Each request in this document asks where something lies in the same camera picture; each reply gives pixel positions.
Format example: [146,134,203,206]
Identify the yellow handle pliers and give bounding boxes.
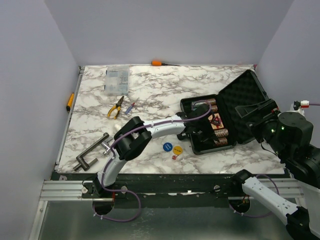
[107,95,125,119]

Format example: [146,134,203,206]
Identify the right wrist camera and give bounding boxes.
[290,100,310,112]

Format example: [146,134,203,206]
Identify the clear plastic organizer box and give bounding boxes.
[104,65,130,95]

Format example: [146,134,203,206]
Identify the dark grey door handle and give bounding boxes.
[73,132,112,172]

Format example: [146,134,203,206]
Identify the yellow big blind button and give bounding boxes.
[172,145,183,156]

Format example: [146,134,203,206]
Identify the blue small screwdriver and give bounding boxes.
[125,102,136,115]

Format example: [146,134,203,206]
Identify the chrome faucet tap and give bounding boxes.
[101,141,111,155]

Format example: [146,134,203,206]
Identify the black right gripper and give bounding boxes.
[235,96,288,158]

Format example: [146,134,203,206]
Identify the brown chip roll lower in case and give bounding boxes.
[211,105,218,113]

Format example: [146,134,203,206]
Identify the brown 100 chip roll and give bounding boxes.
[214,128,229,138]

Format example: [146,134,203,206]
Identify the brown chip roll upper in case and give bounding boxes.
[208,98,217,106]

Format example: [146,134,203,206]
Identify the black angle valve white cap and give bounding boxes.
[114,124,122,131]

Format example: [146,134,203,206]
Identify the green chip roll upper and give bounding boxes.
[191,100,207,110]

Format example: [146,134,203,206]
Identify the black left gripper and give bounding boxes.
[193,119,219,145]

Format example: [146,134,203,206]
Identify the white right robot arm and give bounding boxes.
[230,99,320,240]

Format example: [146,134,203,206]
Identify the orange handle screwdriver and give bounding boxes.
[151,60,179,67]

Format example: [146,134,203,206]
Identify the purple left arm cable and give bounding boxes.
[92,100,213,222]

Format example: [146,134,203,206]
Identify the black poker set case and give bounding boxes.
[180,70,268,155]

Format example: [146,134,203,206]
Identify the tan 10 chip roll in case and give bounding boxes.
[213,137,228,147]

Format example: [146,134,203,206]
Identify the brown chip roll in case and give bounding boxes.
[211,105,218,113]
[208,98,217,106]

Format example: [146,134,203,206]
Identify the yellow utility knife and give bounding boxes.
[66,92,75,113]

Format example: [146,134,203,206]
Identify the blue small blind button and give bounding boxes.
[163,142,173,152]

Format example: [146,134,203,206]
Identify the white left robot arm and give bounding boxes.
[93,101,218,198]

